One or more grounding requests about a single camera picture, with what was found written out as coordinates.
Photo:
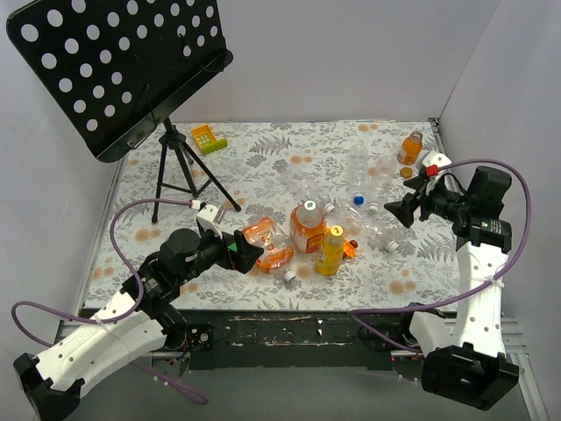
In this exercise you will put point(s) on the gold bottle cap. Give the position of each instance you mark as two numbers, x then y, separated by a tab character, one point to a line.
406	172

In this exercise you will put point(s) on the clear bottle blue cap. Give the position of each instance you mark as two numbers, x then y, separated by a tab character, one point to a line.
356	170

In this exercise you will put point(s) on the floral patterned table mat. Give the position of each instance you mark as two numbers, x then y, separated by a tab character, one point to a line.
248	178

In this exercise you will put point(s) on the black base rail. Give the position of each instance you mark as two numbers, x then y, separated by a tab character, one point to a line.
247	339

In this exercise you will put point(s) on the clear bottle white cap lower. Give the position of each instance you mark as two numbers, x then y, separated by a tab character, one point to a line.
359	224

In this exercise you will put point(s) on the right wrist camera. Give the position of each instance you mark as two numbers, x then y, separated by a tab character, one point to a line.
433	163

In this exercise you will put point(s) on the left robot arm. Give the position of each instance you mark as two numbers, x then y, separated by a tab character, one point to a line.
138	319

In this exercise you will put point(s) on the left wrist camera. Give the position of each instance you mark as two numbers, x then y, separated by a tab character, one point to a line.
209	218

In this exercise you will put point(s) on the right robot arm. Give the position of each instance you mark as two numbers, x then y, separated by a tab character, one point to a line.
467	365

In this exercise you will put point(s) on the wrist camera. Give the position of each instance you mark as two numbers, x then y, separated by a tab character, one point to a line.
433	163
209	218

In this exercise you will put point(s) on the yellow juice bottle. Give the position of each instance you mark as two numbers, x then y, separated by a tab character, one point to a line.
330	252

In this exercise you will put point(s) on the clear bottle white cap right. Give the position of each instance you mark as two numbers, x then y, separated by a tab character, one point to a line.
379	185

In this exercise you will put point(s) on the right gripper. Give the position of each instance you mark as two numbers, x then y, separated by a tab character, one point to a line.
422	203

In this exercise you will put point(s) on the upright orange label bottle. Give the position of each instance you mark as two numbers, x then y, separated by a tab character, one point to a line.
307	227

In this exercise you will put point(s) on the black perforated music stand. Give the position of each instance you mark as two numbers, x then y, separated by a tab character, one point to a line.
119	69

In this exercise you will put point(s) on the orange juice bottle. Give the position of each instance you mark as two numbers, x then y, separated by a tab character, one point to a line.
411	148

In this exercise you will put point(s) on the crushed orange label bottle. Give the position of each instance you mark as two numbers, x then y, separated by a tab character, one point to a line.
278	248

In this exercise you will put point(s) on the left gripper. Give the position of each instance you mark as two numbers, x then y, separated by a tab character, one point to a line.
234	251

